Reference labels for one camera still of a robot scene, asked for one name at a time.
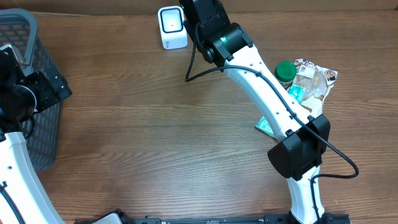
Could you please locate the teal tissue pack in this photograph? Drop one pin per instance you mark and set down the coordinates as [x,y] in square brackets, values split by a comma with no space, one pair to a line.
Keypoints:
[297,92]

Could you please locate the teal packet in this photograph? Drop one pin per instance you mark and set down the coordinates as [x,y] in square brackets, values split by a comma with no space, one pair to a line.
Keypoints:
[265,127]

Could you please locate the brown white snack bag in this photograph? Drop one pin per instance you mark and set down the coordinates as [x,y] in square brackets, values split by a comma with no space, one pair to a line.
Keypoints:
[318,82]

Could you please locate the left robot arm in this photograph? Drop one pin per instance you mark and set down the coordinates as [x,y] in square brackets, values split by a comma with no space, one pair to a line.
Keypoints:
[23,197]

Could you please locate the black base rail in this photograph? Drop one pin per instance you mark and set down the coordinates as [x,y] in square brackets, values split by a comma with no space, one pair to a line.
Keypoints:
[121,217]

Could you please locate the green lid jar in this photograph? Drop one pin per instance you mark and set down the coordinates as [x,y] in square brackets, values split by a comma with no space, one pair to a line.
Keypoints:
[285,73]

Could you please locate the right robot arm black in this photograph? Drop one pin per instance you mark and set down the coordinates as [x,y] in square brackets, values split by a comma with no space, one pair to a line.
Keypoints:
[301,138]

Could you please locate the white barcode scanner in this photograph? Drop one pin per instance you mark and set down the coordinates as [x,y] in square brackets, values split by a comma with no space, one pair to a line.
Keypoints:
[172,31]

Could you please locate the grey plastic shopping basket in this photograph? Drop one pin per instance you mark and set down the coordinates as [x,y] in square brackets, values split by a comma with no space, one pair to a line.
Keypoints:
[19,28]

